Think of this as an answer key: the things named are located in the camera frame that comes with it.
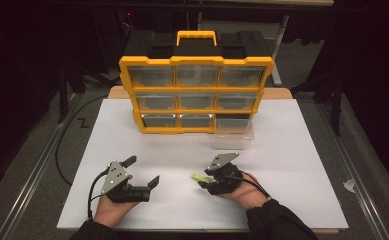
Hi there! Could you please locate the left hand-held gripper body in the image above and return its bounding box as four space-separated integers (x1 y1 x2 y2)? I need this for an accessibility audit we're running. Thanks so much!
101 160 151 204

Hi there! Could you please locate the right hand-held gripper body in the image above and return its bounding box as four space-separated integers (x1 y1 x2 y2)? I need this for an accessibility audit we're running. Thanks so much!
203 152 245 196

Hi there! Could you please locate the light green plastic piece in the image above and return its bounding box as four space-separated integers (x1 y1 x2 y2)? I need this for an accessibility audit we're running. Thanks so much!
189 173 213 184

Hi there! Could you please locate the clear plastic drawer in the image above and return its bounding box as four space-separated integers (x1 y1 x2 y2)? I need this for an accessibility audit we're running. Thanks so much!
214 118 255 150

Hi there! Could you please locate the yellow black drawer organizer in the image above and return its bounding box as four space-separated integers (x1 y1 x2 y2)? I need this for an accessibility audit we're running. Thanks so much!
119 30 275 135

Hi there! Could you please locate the person's right hand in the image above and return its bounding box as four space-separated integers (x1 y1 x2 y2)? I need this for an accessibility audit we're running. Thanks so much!
219 172 271 211

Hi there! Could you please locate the person's left hand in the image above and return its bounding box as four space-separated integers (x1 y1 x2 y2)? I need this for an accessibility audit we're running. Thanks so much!
93 195 140 229

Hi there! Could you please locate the white board sheet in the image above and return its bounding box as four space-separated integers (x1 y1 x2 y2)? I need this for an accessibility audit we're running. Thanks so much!
56 98 349 231

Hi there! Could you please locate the grid of clear drawers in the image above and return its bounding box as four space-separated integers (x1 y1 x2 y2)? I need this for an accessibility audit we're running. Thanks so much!
128 65 267 128

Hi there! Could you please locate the black metal stand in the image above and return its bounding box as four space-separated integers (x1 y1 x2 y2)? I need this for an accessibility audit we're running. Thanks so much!
57 63 87 124
291 66 347 136

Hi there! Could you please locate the white crumpled scrap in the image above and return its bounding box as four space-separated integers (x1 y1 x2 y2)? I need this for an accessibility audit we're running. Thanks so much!
343 178 356 194

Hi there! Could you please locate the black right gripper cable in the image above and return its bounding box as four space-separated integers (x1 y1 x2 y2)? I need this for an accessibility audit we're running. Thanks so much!
230 175 272 200

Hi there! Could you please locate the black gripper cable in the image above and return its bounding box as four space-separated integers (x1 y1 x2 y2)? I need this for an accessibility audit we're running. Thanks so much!
230 175 272 200
87 168 111 219

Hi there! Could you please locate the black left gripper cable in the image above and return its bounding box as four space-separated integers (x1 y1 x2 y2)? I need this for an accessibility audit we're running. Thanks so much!
87 168 111 219

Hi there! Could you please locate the black floor cable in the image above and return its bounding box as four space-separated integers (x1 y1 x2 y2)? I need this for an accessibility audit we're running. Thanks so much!
55 94 110 186

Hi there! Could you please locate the metal floor rail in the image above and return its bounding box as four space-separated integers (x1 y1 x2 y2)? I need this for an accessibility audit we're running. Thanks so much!
315 103 389 240
0 93 80 240

